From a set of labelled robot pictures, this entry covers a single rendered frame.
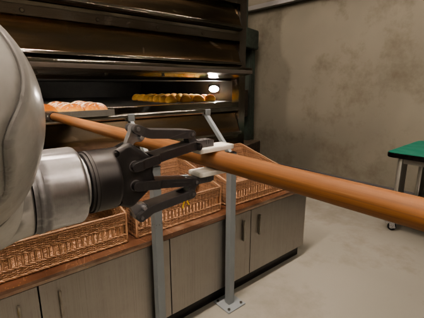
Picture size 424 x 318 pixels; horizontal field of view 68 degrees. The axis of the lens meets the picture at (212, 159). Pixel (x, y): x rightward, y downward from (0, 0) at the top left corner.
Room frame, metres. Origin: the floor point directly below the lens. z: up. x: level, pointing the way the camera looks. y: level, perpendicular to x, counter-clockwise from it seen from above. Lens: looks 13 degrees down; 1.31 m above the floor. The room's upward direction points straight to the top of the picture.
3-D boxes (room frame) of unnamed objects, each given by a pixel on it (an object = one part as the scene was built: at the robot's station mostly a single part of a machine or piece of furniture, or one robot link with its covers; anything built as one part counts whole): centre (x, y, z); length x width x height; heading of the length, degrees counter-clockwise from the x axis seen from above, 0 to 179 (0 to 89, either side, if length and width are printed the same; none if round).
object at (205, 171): (0.49, 0.00, 1.18); 0.07 x 0.03 x 0.01; 131
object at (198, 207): (1.76, 0.31, 0.72); 0.56 x 0.49 x 0.28; 130
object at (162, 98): (2.67, 0.32, 1.21); 0.61 x 0.48 x 0.06; 40
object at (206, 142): (0.47, 0.02, 1.23); 0.05 x 0.01 x 0.03; 131
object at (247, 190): (2.16, -0.17, 0.72); 0.56 x 0.49 x 0.28; 129
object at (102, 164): (0.39, 0.12, 1.19); 0.09 x 0.07 x 0.08; 130
